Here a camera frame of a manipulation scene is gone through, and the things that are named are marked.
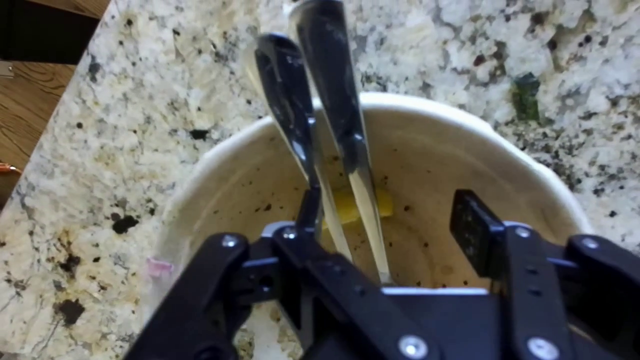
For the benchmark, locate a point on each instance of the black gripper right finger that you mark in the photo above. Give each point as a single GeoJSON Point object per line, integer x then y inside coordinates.
{"type": "Point", "coordinates": [533, 293]}

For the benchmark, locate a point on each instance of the white ceramic bowl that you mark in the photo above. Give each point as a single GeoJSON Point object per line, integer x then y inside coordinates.
{"type": "Point", "coordinates": [440, 167]}

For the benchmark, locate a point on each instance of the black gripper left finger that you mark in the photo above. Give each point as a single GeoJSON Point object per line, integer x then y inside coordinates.
{"type": "Point", "coordinates": [200, 301]}

